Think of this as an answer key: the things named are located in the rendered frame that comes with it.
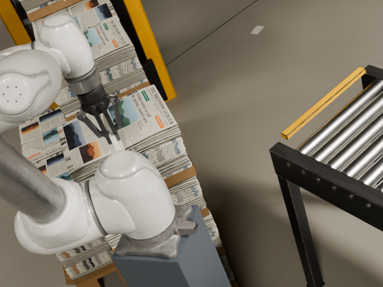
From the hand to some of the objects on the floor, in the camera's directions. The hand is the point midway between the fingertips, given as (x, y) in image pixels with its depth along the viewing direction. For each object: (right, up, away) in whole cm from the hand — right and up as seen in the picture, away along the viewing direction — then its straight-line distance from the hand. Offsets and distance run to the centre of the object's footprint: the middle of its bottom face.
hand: (114, 141), depth 176 cm
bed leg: (+75, -61, +82) cm, 127 cm away
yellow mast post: (+8, +30, +220) cm, 222 cm away
